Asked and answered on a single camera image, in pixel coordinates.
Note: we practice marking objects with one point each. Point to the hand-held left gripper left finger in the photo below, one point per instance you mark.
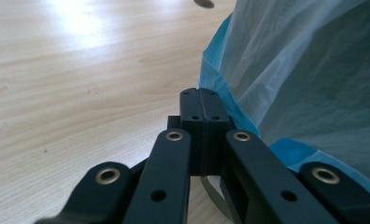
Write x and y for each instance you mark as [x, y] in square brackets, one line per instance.
[190, 130]

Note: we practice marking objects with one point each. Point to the green round bin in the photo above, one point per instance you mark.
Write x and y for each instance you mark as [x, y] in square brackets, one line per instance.
[216, 199]

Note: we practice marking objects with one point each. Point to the white plastic bag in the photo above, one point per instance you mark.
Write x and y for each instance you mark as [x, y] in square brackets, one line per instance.
[298, 77]

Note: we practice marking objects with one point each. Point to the dark table grommet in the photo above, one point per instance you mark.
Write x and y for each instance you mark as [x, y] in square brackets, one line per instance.
[204, 3]

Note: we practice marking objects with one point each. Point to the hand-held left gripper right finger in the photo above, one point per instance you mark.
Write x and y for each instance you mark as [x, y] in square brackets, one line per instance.
[216, 124]

